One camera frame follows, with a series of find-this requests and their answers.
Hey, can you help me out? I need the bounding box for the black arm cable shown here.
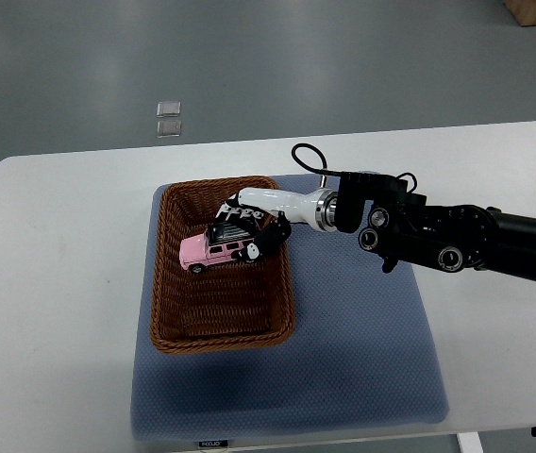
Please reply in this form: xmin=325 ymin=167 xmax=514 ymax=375
xmin=291 ymin=143 xmax=344 ymax=190

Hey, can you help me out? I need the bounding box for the white table leg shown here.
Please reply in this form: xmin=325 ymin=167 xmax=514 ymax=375
xmin=457 ymin=431 xmax=484 ymax=453

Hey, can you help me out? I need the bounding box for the upper floor metal plate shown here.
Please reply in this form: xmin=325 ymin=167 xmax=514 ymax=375
xmin=157 ymin=101 xmax=181 ymax=118

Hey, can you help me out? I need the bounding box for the lower floor metal plate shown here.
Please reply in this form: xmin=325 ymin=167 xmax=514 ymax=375
xmin=156 ymin=120 xmax=182 ymax=138

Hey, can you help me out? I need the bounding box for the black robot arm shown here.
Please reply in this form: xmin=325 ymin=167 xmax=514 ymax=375
xmin=334 ymin=172 xmax=536 ymax=281

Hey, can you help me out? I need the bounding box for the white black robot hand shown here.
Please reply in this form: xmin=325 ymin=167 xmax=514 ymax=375
xmin=215 ymin=188 xmax=338 ymax=262

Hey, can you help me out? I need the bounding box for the floor metal plate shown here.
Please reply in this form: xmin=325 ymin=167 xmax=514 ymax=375
xmin=157 ymin=101 xmax=181 ymax=118
xmin=156 ymin=120 xmax=182 ymax=138

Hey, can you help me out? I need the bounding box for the brown wicker basket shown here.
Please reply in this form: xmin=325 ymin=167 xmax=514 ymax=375
xmin=147 ymin=176 xmax=295 ymax=354

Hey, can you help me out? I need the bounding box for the pink toy car black roof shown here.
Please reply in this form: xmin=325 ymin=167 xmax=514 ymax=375
xmin=178 ymin=222 xmax=260 ymax=274

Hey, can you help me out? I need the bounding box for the blue grey mat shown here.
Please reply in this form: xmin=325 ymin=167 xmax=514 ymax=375
xmin=130 ymin=175 xmax=448 ymax=443

